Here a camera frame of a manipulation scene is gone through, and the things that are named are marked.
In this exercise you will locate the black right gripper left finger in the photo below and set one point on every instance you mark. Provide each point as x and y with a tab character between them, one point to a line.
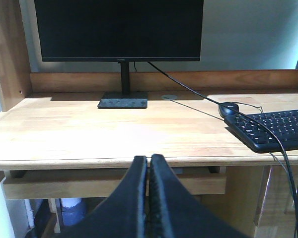
122	214

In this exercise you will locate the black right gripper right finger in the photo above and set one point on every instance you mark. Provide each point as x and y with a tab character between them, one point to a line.
175	213

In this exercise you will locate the blue white water jug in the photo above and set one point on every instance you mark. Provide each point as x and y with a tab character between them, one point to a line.
73	210

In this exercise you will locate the wooden desk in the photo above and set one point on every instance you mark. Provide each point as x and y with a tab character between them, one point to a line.
50	120

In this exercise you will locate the black computer mouse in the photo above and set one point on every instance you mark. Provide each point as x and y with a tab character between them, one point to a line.
228	109

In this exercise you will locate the black keyboard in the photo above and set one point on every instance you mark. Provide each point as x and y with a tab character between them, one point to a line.
261	132

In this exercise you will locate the black computer monitor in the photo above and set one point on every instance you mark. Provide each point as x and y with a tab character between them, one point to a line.
121	31

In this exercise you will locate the grey desk cable grommet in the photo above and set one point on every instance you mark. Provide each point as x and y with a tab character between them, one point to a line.
169	97

